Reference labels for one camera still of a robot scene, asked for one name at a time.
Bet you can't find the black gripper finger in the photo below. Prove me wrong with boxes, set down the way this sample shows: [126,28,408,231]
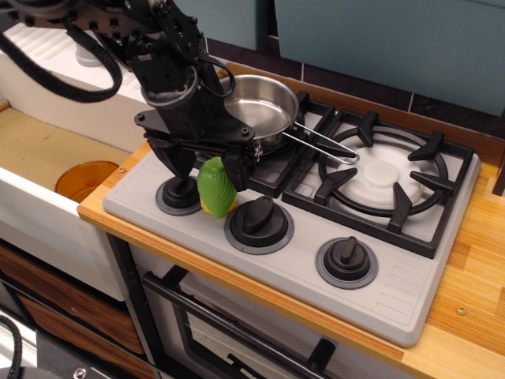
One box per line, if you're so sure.
[222,152,253,192]
[148,137,196,178]

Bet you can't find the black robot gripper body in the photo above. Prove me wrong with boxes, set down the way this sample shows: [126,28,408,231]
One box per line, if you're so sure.
[134,66,256,164]

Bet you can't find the green toy corncob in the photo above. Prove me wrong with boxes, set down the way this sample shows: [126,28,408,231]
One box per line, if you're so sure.
[197,156,237,218]

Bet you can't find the stainless steel pan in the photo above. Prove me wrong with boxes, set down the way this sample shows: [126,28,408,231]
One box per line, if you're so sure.
[220,74,360,165]

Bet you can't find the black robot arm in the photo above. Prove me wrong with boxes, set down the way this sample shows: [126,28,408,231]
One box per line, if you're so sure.
[1,1,258,191]

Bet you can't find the black left stove knob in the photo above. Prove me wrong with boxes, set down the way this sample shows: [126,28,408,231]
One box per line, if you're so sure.
[155,176,201,216]

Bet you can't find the black stove knob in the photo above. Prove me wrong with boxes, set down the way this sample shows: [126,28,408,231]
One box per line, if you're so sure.
[316,236,379,290]
[224,196,294,255]
[155,176,201,216]

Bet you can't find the black middle stove knob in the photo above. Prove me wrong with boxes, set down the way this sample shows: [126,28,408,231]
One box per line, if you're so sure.
[224,196,294,255]

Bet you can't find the grey toy stove top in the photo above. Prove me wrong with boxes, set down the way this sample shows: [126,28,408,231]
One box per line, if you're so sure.
[103,74,481,346]

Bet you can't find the black right stove knob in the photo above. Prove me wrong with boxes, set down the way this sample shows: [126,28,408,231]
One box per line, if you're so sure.
[316,236,379,290]

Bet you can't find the black left burner grate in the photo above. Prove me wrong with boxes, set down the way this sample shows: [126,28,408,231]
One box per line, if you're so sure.
[248,91,336,198]

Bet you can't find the black burner grate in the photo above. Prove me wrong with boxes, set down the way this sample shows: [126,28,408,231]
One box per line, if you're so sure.
[248,91,336,198]
[282,111,481,258]

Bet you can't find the orange plastic drain disc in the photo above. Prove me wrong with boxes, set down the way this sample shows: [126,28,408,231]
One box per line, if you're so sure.
[54,160,118,203]

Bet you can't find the grey toy faucet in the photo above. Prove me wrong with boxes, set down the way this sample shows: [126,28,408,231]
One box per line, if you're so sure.
[75,43,101,67]

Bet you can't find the white toy sink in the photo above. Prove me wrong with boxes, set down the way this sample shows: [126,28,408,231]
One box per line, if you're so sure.
[1,24,171,301]

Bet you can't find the toy oven door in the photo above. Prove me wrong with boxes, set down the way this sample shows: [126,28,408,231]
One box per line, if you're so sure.
[131,247,408,378]

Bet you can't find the black right burner grate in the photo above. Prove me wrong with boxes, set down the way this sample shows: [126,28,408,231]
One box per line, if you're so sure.
[282,111,481,258]

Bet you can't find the wooden drawer fronts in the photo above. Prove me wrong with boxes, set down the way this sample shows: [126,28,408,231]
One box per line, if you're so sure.
[1,241,155,378]

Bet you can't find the black braided cable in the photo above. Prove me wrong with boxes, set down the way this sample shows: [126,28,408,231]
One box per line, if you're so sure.
[0,313,23,379]

